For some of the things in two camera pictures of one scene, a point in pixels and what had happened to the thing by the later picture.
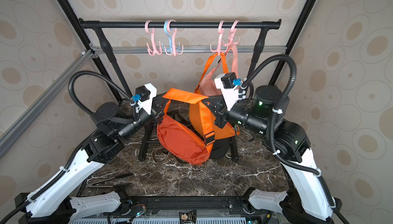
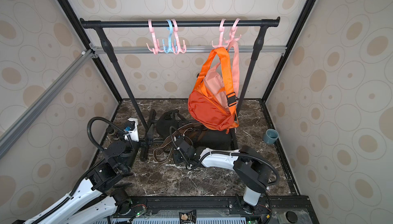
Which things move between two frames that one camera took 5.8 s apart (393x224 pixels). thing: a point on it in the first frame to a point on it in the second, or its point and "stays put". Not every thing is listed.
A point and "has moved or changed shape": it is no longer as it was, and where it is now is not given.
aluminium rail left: [12, 132] stays put
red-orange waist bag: [178, 141] has moved or changed shape
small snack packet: [190, 216] stays put
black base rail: [170, 206] stays put
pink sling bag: [208, 86] to [208, 85]
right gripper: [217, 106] to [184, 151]
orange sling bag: [201, 115] to [215, 94]
